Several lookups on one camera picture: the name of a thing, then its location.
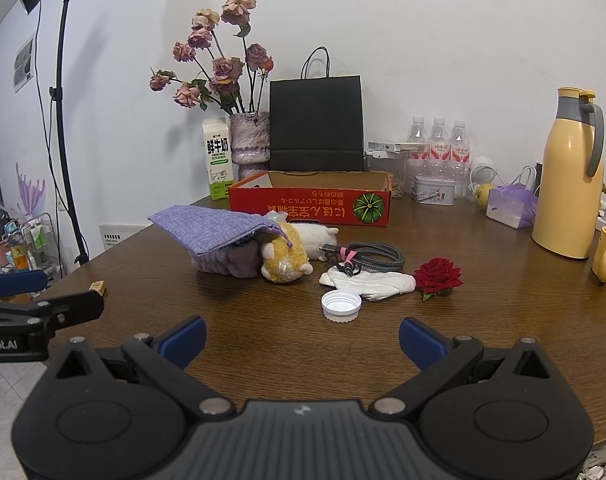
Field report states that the middle clear water bottle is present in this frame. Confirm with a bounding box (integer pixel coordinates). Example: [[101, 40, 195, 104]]
[[429, 117, 452, 179]]

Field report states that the white green milk carton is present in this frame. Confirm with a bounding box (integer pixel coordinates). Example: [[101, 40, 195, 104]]
[[202, 118, 234, 200]]

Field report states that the red orange cardboard box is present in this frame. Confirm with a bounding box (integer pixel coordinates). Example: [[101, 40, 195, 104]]
[[228, 170, 392, 226]]

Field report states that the white wall socket panel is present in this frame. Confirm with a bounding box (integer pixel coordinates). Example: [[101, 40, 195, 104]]
[[99, 224, 146, 250]]

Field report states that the right clear water bottle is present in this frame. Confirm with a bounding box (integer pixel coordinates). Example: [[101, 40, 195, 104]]
[[450, 120, 471, 198]]

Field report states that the black paper shopping bag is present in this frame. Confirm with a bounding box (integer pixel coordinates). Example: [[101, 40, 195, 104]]
[[269, 46, 365, 172]]

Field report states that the braided usb cable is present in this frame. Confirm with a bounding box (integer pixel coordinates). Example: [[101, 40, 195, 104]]
[[320, 240, 407, 278]]

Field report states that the clear plastic food container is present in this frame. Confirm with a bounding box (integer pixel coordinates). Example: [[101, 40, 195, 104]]
[[366, 150, 406, 198]]

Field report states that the white plastic bottle cap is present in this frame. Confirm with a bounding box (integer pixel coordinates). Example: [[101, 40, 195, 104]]
[[320, 290, 361, 323]]

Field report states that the clear water bottle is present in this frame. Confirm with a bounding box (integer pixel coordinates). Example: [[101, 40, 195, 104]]
[[407, 116, 430, 195], [450, 120, 471, 198], [429, 117, 452, 179]]

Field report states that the dried pink rose bouquet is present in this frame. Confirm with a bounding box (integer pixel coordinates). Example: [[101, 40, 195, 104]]
[[149, 0, 275, 115]]

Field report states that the fluffy lilac headband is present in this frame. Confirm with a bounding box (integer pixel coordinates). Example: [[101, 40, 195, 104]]
[[190, 240, 262, 278]]

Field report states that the white cloth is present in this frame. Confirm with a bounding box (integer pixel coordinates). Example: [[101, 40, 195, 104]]
[[319, 266, 417, 301]]

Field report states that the small white desk fan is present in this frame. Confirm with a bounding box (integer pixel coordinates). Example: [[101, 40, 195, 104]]
[[469, 156, 497, 185]]

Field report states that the black light stand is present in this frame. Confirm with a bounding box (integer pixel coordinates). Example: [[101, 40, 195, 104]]
[[13, 0, 95, 267]]

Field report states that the orange white plush hamster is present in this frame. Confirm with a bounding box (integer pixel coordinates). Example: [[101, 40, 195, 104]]
[[260, 222, 339, 284]]

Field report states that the yellow green pear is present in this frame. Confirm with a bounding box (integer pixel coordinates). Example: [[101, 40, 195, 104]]
[[473, 183, 496, 208]]

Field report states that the purple gift bag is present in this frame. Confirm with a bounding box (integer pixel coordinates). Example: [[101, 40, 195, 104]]
[[485, 166, 538, 230]]

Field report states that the yellow thermos jug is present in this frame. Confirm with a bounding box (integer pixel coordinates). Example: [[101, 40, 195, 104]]
[[532, 87, 606, 260]]

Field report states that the wire storage rack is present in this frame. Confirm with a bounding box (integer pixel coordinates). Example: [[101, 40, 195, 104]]
[[0, 212, 66, 281]]

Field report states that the purple woven drawstring pouch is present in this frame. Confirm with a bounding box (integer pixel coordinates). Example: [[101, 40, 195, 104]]
[[149, 205, 293, 256]]

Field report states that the left clear water bottle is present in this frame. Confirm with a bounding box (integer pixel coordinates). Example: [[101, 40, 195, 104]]
[[407, 116, 430, 195]]

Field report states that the white floral tin box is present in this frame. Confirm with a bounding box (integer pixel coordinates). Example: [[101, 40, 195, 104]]
[[412, 176, 455, 206]]

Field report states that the small wooden block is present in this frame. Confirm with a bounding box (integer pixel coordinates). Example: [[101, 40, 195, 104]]
[[89, 281, 105, 296]]

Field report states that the red artificial rose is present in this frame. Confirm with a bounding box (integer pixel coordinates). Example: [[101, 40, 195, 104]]
[[414, 258, 463, 301]]

